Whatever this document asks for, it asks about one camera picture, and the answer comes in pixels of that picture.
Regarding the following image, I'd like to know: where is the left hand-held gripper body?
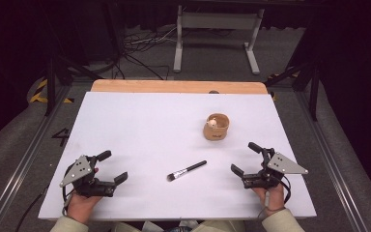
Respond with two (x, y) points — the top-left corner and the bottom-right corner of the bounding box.
(60, 155), (116, 198)

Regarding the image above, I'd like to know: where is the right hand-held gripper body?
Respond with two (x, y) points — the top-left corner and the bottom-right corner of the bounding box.
(243, 147), (309, 189)

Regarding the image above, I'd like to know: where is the wooden brush holder cup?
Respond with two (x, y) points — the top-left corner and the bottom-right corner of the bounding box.
(202, 112), (231, 141)

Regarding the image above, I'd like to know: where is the black makeup brush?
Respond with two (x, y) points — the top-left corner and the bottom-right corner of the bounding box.
(166, 159), (208, 183)

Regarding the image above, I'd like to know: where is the person's right hand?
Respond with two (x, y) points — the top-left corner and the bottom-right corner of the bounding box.
(252, 184), (286, 217)

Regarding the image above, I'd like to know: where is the person's left hand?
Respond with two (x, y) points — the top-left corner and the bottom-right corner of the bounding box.
(67, 192), (102, 225)

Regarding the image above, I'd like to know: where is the white table cover board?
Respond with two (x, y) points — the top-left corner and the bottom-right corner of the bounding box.
(38, 91), (317, 221)

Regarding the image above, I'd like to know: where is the person's lap clothing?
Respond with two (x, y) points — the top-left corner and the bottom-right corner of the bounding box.
(110, 219), (265, 232)

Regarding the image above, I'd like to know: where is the black tripod stand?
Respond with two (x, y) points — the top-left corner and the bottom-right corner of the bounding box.
(264, 59), (321, 122)
(43, 54), (104, 117)

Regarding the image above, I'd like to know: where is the yellow black floor tape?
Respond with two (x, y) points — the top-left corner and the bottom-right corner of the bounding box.
(28, 78), (75, 104)

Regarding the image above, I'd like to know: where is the grey metal stand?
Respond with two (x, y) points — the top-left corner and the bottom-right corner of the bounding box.
(173, 4), (266, 75)

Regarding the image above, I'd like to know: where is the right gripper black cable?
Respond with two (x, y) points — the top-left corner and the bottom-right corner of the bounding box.
(279, 175), (293, 205)

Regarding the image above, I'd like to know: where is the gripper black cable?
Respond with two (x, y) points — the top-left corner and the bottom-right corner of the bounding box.
(279, 175), (293, 205)
(14, 184), (75, 232)

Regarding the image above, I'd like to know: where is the aluminium rail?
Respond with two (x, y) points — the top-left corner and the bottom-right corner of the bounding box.
(0, 84), (72, 232)
(294, 91), (368, 232)

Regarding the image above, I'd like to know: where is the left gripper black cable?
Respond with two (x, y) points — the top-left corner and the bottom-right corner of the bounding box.
(14, 184), (75, 232)

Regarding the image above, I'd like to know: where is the bundle of floor cables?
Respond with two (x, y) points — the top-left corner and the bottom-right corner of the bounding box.
(114, 25), (179, 80)

